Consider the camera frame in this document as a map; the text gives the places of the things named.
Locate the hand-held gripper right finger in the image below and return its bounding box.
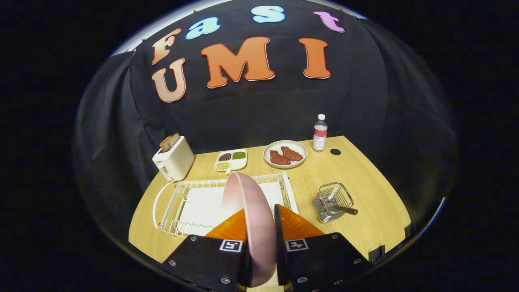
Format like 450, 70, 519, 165
275, 204, 373, 292

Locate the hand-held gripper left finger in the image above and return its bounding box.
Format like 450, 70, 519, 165
160, 209, 254, 292

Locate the metal wire basket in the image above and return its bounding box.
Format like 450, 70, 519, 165
314, 182, 354, 223

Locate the white wire dish rack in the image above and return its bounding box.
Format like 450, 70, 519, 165
152, 171, 299, 238

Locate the spoon with brown handle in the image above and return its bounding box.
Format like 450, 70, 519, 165
326, 189, 359, 215

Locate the pink plate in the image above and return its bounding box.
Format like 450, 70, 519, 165
221, 171, 278, 288

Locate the white divided condiment dish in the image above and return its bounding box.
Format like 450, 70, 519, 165
214, 149, 248, 172

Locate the white plate with meat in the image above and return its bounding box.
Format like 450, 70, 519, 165
263, 140, 308, 169

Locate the white toaster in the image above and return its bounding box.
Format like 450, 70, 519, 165
152, 136, 195, 182

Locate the red meat piece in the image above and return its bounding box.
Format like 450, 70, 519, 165
270, 150, 291, 165
281, 146, 303, 162

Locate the clear bottle with red label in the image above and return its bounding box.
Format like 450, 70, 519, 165
313, 114, 328, 152

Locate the black backdrop cloth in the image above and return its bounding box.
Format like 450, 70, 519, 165
73, 0, 459, 244

